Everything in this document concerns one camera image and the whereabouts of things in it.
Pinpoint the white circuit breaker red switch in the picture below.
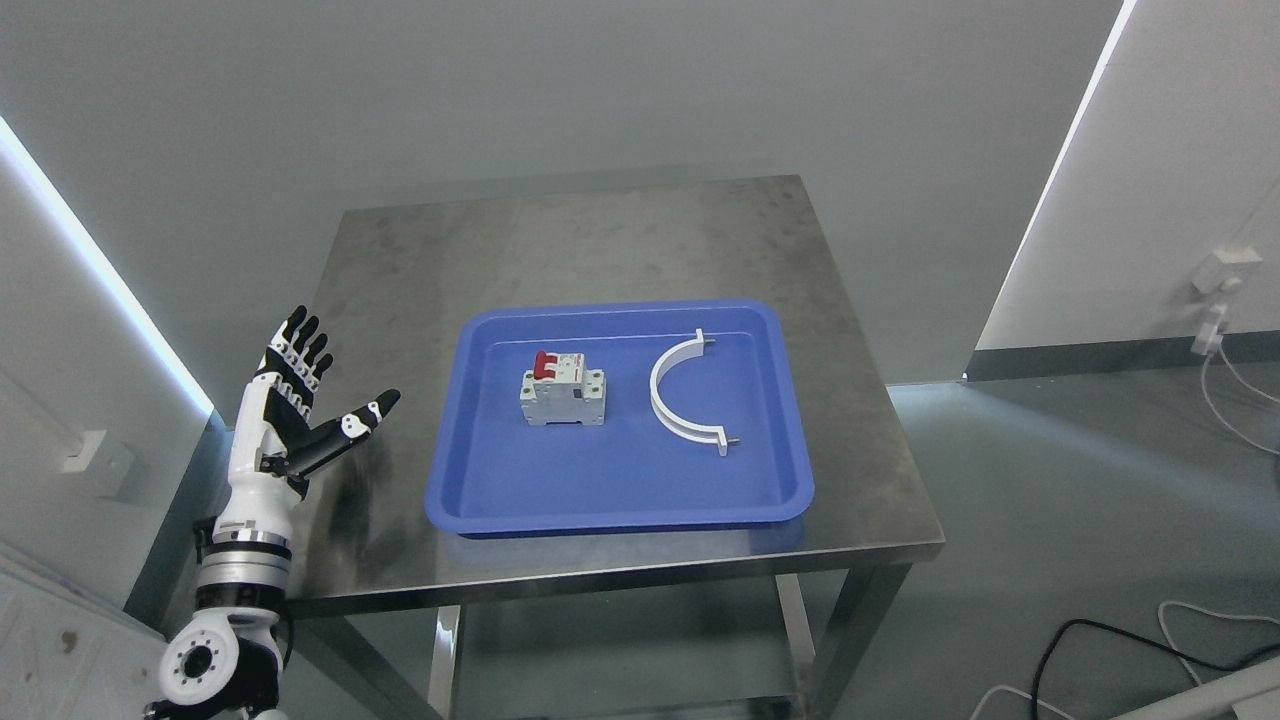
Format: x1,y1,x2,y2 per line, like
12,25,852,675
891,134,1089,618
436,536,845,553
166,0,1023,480
518,350,607,427

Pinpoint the white wall power adapter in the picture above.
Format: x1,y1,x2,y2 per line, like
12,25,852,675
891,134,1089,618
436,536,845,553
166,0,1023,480
1190,247,1263,357

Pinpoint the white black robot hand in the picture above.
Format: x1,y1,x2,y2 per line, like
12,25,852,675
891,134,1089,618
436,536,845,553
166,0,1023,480
211,305,401,546

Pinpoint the white curved pipe clamp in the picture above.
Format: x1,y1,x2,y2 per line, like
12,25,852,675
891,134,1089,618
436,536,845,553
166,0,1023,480
648,327,741,457

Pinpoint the stainless steel table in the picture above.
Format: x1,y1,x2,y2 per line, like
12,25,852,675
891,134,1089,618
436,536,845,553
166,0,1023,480
291,174,945,719

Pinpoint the white cable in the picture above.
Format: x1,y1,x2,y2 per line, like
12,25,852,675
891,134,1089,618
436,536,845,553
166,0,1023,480
1198,340,1280,457

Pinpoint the blue plastic tray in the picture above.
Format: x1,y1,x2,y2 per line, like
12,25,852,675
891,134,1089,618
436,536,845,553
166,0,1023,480
424,299,815,537

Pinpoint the black cable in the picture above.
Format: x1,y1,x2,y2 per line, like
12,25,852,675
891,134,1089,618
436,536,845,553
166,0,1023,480
1030,619,1280,720

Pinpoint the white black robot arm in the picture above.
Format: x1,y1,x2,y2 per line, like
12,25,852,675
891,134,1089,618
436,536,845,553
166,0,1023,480
143,518,292,719

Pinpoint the white metal stand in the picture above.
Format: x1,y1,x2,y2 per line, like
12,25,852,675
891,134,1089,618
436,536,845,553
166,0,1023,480
1116,657,1279,719

